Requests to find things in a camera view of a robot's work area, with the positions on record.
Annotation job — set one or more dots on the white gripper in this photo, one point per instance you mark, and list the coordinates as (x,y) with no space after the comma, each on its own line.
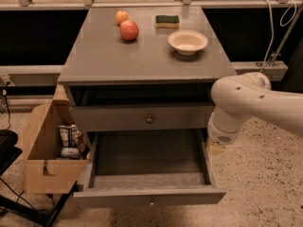
(222,136)

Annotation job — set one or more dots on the grey drawer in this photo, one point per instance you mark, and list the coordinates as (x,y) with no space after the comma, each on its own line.
(148,168)
(136,118)

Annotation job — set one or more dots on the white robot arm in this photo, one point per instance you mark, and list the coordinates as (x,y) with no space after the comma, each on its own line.
(239,97)

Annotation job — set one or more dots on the grey drawer cabinet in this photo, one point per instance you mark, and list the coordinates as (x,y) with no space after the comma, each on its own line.
(103,70)

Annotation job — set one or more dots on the grey top drawer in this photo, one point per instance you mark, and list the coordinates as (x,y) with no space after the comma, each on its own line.
(136,118)

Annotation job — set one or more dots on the white bowl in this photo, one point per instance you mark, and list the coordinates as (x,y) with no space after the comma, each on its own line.
(187,42)

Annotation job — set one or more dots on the green yellow sponge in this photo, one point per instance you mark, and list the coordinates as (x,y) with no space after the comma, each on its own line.
(167,21)

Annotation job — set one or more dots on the snack packages in box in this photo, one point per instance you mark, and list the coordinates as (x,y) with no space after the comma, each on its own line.
(73,143)

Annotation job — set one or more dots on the red apple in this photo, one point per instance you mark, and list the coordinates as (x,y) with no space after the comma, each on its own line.
(128,30)

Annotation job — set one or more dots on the cardboard box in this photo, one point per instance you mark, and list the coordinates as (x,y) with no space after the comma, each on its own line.
(46,172)

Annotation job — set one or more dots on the orange fruit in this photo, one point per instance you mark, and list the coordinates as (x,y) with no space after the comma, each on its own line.
(121,16)

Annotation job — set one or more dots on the black stand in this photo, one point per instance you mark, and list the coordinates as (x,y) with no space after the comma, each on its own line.
(19,209)

